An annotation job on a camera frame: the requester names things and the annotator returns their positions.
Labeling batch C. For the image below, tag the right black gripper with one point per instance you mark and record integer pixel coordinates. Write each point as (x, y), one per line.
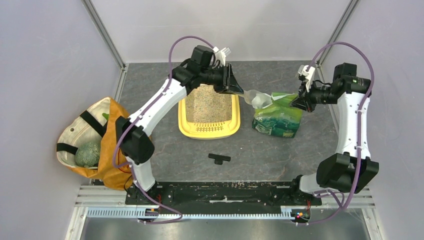
(307, 102)

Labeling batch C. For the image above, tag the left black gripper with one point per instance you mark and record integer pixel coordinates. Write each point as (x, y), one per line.
(229, 83)

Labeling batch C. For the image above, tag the green litter bag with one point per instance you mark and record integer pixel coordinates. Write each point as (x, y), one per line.
(278, 119)

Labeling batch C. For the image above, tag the clear plastic tube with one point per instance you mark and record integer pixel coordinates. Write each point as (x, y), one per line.
(257, 99)

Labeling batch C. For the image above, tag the yellow litter box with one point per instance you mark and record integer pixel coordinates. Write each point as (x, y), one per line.
(207, 115)

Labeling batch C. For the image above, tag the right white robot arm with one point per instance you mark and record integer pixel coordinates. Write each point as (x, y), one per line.
(351, 167)

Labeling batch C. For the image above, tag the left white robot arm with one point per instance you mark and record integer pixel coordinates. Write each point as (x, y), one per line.
(206, 66)

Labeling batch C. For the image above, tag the black plastic clip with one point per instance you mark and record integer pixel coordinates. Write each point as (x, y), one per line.
(219, 159)

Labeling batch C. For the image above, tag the orange tote bag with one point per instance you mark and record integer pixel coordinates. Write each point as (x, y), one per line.
(97, 123)

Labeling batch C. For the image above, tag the green round melon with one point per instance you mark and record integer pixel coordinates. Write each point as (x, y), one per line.
(88, 154)

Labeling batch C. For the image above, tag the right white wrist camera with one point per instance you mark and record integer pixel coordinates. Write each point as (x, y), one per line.
(305, 74)

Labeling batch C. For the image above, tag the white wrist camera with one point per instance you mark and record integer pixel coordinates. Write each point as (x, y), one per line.
(305, 74)
(221, 55)

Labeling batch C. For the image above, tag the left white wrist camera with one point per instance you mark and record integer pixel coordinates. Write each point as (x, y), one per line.
(221, 55)

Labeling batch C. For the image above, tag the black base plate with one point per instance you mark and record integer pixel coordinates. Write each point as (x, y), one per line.
(224, 197)

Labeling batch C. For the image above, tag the aluminium frame rail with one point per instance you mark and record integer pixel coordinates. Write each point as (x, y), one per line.
(101, 196)

